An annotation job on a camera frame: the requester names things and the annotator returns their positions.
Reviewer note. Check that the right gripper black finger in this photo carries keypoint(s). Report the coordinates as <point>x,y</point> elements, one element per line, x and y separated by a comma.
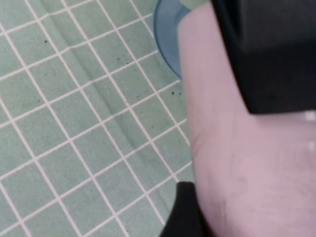
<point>182,212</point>

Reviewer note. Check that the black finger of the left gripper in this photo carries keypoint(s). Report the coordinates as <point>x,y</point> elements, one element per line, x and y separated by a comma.
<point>271,49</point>

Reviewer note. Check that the pink plastic cup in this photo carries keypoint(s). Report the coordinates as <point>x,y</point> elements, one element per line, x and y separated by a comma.
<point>234,148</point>

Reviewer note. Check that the green plastic cup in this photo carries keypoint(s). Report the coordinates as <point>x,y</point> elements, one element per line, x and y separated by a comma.
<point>195,3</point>

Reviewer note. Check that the blue cup stand with pegs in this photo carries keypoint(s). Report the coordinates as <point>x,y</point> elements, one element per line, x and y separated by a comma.
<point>165,37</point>

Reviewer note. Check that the green checked tablecloth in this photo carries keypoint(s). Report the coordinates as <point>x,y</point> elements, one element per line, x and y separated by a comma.
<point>74,123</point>

